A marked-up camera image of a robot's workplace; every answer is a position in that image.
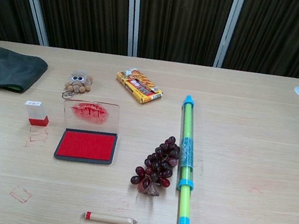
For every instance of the small red stamp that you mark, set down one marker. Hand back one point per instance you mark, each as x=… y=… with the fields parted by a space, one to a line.
x=38 y=122

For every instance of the red ink pad clear lid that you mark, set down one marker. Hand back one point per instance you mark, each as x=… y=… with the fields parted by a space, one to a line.
x=86 y=146

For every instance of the yellow snack box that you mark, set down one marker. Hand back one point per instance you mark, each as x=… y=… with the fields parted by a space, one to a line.
x=139 y=86

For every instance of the dark red grape bunch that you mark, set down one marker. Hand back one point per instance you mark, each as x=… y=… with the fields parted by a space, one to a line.
x=158 y=164

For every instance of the blue green water pump toy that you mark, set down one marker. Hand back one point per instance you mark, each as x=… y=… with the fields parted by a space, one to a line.
x=186 y=151

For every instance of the dark folded cloth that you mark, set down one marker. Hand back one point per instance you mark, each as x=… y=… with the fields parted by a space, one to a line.
x=15 y=69

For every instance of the aluminium frame post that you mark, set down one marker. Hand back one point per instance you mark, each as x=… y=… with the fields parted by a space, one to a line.
x=35 y=2
x=134 y=16
x=229 y=31

